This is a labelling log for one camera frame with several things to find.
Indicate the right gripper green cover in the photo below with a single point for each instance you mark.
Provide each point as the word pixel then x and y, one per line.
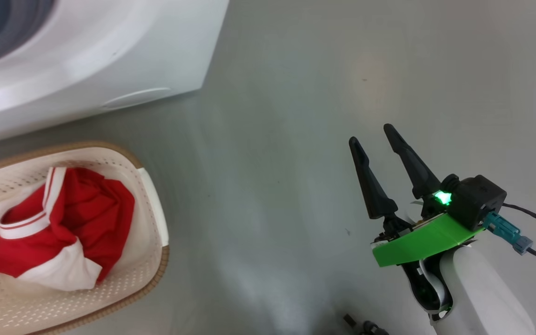
pixel 417 244

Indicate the red and white garment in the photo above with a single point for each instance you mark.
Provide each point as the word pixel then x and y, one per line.
pixel 86 209

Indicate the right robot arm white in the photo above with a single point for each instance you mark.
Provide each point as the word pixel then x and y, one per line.
pixel 482 293

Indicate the white front-load washing machine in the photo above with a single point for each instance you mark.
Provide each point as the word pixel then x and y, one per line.
pixel 110 46

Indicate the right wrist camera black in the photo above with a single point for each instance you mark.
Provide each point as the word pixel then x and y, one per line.
pixel 477 200

